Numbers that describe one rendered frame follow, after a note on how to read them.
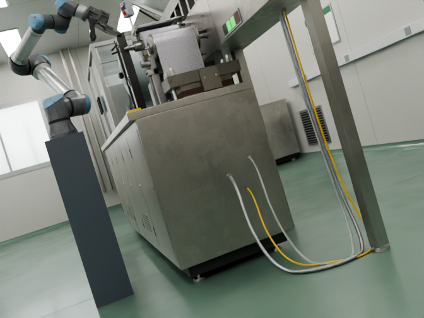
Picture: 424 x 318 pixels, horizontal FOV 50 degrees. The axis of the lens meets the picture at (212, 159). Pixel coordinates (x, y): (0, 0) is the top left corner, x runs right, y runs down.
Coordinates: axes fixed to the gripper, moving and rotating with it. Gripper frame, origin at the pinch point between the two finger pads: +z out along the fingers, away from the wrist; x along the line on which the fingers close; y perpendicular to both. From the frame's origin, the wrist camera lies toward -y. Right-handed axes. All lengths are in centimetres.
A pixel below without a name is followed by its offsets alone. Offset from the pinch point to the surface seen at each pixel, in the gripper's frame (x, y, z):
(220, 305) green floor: -66, -106, 84
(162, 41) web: -4.2, 6.5, 22.3
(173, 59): -4.2, 0.1, 31.8
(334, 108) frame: -78, -12, 96
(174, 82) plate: -23.9, -17.1, 35.0
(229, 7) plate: -39, 25, 44
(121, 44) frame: 29.1, 4.8, 2.3
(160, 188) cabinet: -30, -69, 48
